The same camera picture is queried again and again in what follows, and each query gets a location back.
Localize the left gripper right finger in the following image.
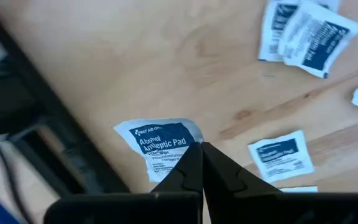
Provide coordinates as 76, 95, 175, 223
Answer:
201, 141, 284, 200

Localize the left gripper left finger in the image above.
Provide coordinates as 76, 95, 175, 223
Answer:
150, 141, 204, 200

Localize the black base power cable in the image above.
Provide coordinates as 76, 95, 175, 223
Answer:
0, 144, 35, 224

